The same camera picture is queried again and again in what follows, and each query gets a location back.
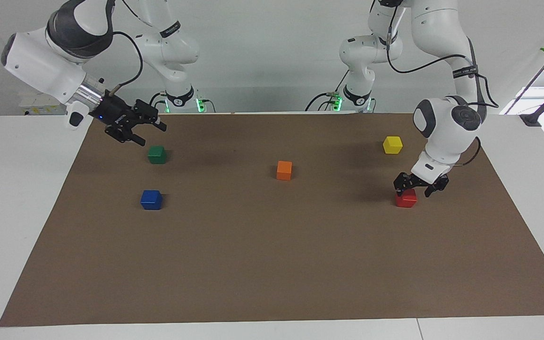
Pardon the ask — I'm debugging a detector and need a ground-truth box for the red block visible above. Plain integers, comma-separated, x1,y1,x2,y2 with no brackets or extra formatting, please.
395,189,417,208

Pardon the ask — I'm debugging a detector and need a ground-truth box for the green block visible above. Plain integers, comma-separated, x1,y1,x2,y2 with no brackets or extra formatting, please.
148,145,167,165

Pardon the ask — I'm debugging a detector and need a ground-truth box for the yellow block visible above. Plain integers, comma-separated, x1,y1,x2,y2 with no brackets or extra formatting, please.
383,136,403,155

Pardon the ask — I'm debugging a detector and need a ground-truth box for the blue block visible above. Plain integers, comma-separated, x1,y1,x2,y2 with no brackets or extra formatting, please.
140,190,163,211

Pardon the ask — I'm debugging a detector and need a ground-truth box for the white box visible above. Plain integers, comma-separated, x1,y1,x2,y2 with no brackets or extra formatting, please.
19,92,67,116

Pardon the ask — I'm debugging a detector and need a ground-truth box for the brown table mat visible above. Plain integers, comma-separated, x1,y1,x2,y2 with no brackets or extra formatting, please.
0,112,544,327

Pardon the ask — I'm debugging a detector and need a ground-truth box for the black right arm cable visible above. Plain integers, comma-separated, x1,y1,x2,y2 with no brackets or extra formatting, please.
110,31,145,91

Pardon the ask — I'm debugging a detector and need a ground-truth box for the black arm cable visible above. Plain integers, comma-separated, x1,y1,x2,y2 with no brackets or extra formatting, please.
385,7,500,110
110,31,145,91

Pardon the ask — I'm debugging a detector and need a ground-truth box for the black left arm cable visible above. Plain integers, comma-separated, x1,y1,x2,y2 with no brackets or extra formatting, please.
385,7,500,110

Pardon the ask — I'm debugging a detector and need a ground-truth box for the black base cable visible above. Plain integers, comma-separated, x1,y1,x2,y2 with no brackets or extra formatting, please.
305,70,351,112

